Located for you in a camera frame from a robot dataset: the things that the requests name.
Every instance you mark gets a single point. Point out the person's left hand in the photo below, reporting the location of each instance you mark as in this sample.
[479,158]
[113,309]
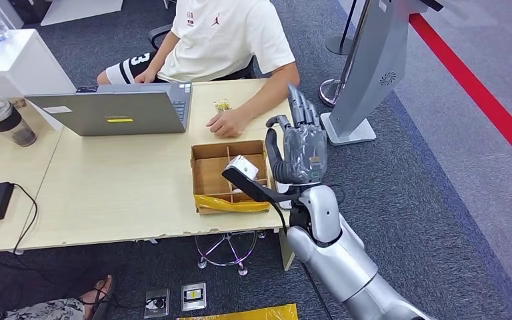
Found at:
[228,123]

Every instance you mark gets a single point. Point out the person's right hand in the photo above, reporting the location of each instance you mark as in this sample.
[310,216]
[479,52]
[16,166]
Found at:
[146,77]

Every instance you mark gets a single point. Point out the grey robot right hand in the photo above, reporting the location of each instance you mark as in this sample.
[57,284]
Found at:
[304,150]

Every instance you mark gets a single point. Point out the yellow ID card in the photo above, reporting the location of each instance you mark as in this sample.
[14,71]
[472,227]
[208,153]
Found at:
[222,106]

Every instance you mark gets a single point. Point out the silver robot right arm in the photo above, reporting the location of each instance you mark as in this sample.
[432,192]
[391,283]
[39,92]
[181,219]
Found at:
[340,260]

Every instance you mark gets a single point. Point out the person's left forearm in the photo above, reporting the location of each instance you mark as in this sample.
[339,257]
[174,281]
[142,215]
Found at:
[269,92]

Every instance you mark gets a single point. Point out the person's right forearm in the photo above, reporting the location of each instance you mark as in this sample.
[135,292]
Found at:
[162,53]

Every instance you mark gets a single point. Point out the grey-white card reader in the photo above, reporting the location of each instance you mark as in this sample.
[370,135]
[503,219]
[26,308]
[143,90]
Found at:
[284,205]

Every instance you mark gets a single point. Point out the seated person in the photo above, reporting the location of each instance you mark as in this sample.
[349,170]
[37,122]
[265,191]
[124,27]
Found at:
[220,40]

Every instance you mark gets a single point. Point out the person in patterned clothing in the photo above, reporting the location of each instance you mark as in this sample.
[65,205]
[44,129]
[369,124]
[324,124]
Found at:
[39,311]

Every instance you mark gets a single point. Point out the black office chair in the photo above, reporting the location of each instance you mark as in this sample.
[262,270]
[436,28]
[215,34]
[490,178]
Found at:
[159,35]

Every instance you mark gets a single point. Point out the grey laptop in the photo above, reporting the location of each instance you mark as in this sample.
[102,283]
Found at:
[106,112]

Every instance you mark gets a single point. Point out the cardboard divider box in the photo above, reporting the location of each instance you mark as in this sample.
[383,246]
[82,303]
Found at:
[209,176]

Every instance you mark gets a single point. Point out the yellow tape strip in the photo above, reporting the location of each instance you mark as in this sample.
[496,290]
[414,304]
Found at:
[229,205]

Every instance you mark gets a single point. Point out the white board panel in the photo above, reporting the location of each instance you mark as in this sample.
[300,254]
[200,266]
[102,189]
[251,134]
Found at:
[84,9]

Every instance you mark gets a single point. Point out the silver kiosk stand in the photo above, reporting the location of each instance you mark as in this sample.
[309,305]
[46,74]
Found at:
[371,66]

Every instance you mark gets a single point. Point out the chrome stool base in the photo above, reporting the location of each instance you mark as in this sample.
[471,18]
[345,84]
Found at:
[228,245]

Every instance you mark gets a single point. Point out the white counter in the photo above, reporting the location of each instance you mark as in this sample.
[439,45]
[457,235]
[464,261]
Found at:
[13,62]

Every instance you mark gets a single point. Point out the black cabinet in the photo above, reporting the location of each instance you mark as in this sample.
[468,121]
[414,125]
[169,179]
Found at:
[30,9]

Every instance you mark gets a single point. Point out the plastic cup with black sleeve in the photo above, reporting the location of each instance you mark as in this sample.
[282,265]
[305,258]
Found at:
[4,119]

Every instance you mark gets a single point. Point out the yellow plastic bag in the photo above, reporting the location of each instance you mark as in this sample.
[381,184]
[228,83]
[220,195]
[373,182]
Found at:
[256,314]

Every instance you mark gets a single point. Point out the silver floor socket yellow label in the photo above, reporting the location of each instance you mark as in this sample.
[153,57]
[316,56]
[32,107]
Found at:
[193,296]

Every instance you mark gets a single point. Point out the open silver floor socket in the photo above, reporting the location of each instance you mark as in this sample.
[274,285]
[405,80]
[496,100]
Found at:
[156,303]

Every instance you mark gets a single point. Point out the black sandal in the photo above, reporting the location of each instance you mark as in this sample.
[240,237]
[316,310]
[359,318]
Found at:
[105,300]

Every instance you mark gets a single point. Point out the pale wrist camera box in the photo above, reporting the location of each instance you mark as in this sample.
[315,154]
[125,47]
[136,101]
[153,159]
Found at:
[245,167]

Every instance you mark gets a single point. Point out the chrome stanchion post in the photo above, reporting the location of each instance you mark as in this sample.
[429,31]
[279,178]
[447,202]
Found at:
[328,92]

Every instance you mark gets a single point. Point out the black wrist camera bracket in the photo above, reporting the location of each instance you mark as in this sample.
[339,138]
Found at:
[256,190]

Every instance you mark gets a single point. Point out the grey stanchion post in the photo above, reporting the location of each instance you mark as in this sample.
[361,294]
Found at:
[338,45]

